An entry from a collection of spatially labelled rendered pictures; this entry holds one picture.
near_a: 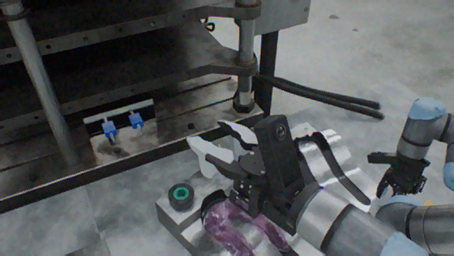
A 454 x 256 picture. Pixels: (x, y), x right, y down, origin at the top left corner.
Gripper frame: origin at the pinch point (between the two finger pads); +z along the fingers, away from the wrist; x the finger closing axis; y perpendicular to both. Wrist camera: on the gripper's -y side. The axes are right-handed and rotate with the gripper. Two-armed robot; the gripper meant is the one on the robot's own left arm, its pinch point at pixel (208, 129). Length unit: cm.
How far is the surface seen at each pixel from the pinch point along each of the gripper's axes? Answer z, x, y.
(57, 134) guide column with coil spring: 77, 5, 50
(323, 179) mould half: 0, 59, 49
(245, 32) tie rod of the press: 50, 71, 18
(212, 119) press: 57, 64, 59
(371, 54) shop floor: 79, 304, 105
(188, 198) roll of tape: 23, 19, 49
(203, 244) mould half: 12, 15, 56
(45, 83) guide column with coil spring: 77, 5, 28
